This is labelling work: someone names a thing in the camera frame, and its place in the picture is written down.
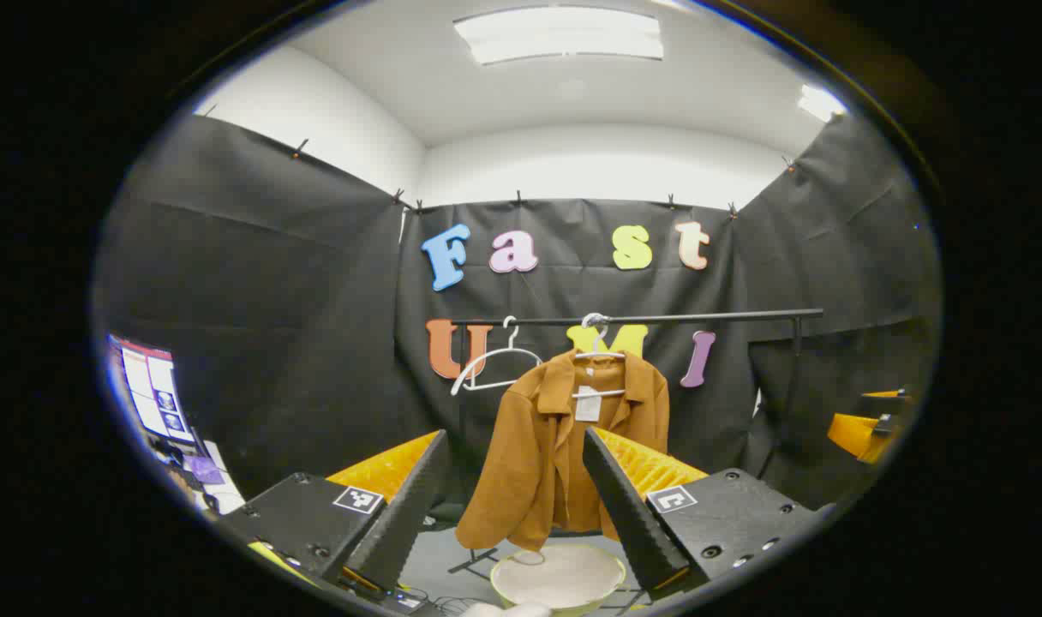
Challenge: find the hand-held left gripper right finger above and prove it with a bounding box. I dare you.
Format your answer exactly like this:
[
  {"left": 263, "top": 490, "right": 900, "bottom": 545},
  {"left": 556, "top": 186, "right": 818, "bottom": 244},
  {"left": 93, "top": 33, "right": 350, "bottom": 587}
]
[{"left": 581, "top": 427, "right": 830, "bottom": 601}]

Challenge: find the small ceiling light panel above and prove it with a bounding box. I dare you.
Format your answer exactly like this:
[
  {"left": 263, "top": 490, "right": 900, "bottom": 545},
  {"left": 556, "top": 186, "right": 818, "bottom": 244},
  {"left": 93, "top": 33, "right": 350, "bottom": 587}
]
[{"left": 797, "top": 83, "right": 847, "bottom": 123}]

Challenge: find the row of backdrop clips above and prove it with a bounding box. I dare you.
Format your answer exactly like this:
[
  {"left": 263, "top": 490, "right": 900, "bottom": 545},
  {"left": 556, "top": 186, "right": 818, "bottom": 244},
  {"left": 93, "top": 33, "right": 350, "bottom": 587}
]
[{"left": 202, "top": 103, "right": 796, "bottom": 219}]

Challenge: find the black backdrop cloth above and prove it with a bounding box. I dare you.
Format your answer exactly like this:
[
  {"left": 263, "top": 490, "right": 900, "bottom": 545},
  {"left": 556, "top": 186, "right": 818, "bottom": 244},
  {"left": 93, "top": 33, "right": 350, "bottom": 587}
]
[{"left": 93, "top": 111, "right": 942, "bottom": 515}]

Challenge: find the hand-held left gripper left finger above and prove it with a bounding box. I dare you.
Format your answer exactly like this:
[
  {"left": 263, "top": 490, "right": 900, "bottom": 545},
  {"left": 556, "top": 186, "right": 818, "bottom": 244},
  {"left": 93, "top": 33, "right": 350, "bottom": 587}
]
[{"left": 217, "top": 428, "right": 452, "bottom": 601}]

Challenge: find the black garment rack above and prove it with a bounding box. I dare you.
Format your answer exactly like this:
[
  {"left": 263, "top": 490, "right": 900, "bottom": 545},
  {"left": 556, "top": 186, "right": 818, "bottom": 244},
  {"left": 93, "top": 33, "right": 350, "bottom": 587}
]
[{"left": 446, "top": 308, "right": 826, "bottom": 577}]

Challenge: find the computer monitor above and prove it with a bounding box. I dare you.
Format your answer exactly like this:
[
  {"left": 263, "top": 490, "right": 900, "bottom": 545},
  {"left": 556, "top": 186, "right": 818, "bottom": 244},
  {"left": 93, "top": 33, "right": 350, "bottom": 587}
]
[{"left": 108, "top": 334, "right": 198, "bottom": 446}]

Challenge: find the white laundry hamper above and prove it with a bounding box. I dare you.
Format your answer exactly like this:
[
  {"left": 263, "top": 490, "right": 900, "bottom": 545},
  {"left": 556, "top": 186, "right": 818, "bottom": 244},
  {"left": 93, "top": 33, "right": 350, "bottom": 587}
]
[{"left": 489, "top": 542, "right": 629, "bottom": 616}]

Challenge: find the brown jacket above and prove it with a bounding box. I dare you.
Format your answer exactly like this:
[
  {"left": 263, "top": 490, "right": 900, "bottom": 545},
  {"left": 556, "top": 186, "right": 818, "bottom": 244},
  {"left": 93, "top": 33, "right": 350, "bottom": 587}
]
[{"left": 455, "top": 350, "right": 672, "bottom": 552}]

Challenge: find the white clothes hanger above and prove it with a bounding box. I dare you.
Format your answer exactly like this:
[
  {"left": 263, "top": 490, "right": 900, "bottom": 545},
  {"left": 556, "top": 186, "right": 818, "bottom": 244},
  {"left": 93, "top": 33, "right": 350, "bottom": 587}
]
[
  {"left": 572, "top": 313, "right": 629, "bottom": 400},
  {"left": 450, "top": 315, "right": 546, "bottom": 397}
]

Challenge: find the large ceiling light panel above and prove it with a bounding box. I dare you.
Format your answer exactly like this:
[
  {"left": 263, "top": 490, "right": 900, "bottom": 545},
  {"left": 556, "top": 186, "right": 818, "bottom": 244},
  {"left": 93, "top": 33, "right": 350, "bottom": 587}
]
[{"left": 452, "top": 7, "right": 666, "bottom": 67}]

